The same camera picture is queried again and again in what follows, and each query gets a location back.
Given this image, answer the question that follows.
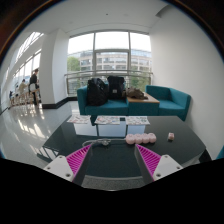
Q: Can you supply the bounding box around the tan cloth bag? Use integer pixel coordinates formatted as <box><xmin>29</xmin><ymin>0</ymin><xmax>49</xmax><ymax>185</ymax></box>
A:
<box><xmin>124</xmin><ymin>86</ymin><xmax>149</xmax><ymax>101</ymax></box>

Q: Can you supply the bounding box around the wooden side table top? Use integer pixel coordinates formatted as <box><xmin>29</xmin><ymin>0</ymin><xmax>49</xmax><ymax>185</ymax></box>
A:
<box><xmin>126</xmin><ymin>92</ymin><xmax>161</xmax><ymax>104</ymax></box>

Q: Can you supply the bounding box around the metal window railing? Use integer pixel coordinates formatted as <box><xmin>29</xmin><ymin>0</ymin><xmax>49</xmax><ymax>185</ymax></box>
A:
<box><xmin>64</xmin><ymin>69</ymin><xmax>154</xmax><ymax>97</ymax></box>

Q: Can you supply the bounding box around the teal sofa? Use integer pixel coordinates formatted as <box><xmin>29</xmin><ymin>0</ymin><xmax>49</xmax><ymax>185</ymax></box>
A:
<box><xmin>76</xmin><ymin>84</ymin><xmax>192</xmax><ymax>122</ymax></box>

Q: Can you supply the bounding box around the large window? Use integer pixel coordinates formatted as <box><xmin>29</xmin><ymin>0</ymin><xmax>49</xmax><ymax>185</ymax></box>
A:
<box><xmin>66</xmin><ymin>30</ymin><xmax>153</xmax><ymax>95</ymax></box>

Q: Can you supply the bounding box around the small sticker sheet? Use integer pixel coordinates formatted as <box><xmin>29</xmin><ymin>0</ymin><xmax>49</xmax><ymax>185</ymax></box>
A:
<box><xmin>67</xmin><ymin>114</ymin><xmax>92</xmax><ymax>125</ymax></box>

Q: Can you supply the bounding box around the person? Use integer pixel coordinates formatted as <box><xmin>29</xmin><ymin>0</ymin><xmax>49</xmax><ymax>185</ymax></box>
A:
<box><xmin>17</xmin><ymin>78</ymin><xmax>30</xmax><ymax>100</ymax></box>
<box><xmin>28</xmin><ymin>67</ymin><xmax>41</xmax><ymax>106</ymax></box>

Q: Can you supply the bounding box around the black bag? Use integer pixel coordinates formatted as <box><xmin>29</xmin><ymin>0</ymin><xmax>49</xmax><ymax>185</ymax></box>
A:
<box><xmin>86</xmin><ymin>77</ymin><xmax>109</xmax><ymax>107</ymax></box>

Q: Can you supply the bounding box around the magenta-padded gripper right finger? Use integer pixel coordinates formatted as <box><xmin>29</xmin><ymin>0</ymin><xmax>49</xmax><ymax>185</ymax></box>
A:
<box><xmin>134</xmin><ymin>143</ymin><xmax>184</xmax><ymax>186</ymax></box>

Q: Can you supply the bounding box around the black backpack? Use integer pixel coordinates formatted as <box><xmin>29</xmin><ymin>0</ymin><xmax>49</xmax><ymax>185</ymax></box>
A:
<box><xmin>106</xmin><ymin>75</ymin><xmax>126</xmax><ymax>101</ymax></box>

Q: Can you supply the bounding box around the colourful sticker sheet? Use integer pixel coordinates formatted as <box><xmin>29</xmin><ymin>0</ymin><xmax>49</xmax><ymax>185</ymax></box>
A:
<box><xmin>94</xmin><ymin>115</ymin><xmax>121</xmax><ymax>126</ymax></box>
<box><xmin>125</xmin><ymin>115</ymin><xmax>151</xmax><ymax>127</ymax></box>

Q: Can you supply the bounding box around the grey cable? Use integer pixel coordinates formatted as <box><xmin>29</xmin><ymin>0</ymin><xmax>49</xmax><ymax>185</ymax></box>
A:
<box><xmin>81</xmin><ymin>137</ymin><xmax>128</xmax><ymax>149</ymax></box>

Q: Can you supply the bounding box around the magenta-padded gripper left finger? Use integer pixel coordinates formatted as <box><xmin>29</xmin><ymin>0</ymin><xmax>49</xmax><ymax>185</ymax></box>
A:
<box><xmin>43</xmin><ymin>143</ymin><xmax>93</xmax><ymax>187</ymax></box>

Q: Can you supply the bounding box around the teal chair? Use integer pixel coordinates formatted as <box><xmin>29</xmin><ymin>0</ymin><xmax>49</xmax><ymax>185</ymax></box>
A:
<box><xmin>215</xmin><ymin>145</ymin><xmax>224</xmax><ymax>161</ymax></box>

